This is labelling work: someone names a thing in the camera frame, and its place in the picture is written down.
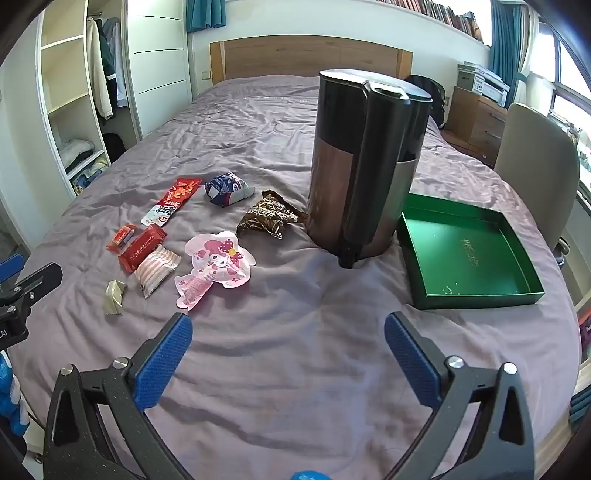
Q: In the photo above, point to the row of books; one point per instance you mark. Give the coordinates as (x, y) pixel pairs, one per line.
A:
(443, 14)

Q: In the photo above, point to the person's left hand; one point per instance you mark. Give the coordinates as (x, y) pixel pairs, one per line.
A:
(8, 397)

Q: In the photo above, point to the bed with purple sheet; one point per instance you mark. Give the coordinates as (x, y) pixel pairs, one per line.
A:
(286, 369)

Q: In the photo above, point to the small red orange snack packet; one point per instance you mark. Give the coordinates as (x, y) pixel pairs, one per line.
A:
(121, 237)

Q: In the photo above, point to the green box tray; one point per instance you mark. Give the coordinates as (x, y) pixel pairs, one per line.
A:
(461, 258)

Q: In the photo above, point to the pile of folded clothes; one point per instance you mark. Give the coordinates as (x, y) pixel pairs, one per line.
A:
(81, 157)

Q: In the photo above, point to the black backpack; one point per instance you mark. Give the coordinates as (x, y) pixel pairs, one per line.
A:
(434, 92)

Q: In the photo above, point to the beige office chair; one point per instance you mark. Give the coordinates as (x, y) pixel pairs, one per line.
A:
(535, 157)

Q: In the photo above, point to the long red snack packet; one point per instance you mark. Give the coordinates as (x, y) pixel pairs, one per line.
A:
(173, 198)

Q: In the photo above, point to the black and brown electric kettle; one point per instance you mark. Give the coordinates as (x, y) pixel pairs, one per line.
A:
(332, 184)

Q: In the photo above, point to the blue and white snack packet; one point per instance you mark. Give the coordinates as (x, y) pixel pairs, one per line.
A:
(228, 189)

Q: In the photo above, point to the pink striped snack packet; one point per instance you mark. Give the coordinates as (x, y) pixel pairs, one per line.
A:
(157, 270)

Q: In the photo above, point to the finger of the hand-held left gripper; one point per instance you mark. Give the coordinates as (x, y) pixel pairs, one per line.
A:
(41, 277)
(9, 267)

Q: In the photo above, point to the cream hanging jacket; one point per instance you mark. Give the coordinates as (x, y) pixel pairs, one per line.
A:
(97, 69)

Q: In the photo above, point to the small olive snack packet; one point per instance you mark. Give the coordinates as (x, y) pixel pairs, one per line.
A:
(115, 297)

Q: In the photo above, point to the pink cartoon shaped packet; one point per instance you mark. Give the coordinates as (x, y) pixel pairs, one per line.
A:
(217, 263)

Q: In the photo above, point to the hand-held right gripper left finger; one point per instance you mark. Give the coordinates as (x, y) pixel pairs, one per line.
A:
(166, 360)

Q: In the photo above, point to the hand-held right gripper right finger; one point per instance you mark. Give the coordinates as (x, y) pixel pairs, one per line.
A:
(411, 360)

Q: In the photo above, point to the teal curtain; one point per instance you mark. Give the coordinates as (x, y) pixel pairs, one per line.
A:
(503, 41)
(205, 14)

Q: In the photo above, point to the dark red wafer packet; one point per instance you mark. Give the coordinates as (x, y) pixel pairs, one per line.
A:
(138, 247)

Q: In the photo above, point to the white wardrobe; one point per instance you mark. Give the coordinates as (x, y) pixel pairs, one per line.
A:
(161, 60)

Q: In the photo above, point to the wooden headboard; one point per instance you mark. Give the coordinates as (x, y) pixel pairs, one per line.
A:
(277, 57)

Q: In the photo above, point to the wooden dresser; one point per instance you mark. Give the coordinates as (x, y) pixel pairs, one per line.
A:
(475, 124)

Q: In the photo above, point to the white printer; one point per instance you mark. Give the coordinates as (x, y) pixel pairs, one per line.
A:
(485, 83)

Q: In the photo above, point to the grey hanging garment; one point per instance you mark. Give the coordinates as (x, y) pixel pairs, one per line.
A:
(117, 55)

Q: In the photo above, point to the brown snack bag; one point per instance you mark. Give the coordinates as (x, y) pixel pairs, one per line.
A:
(268, 214)

